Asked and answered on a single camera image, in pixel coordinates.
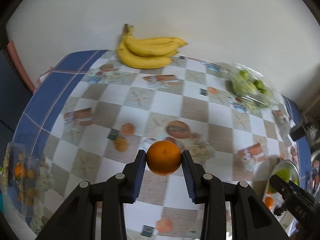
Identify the clear box of small oranges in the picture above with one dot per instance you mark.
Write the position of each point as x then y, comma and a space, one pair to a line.
19, 179

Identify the clear bag of green fruits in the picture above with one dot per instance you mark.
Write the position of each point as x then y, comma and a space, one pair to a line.
252, 86

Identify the small brownish kumquat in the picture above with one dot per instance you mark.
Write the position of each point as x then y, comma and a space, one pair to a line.
120, 144

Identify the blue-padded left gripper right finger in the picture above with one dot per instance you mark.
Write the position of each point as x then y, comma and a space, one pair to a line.
251, 219

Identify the large green mango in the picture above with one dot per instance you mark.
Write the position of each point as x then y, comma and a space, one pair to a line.
283, 174

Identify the checkered printed tablecloth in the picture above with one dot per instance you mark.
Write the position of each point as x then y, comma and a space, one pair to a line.
89, 99

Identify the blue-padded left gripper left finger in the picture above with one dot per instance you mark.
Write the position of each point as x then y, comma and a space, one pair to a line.
76, 217

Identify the yellow banana bunch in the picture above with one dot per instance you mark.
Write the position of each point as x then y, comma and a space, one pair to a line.
150, 53

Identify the red chair edge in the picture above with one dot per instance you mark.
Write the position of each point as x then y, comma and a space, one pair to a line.
13, 55

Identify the round steel tray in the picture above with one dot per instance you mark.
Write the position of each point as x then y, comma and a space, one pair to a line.
284, 217

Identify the orange mandarin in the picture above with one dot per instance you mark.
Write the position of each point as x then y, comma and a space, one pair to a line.
163, 158
269, 202

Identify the black power adapter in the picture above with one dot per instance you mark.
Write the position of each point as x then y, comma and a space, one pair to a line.
297, 132

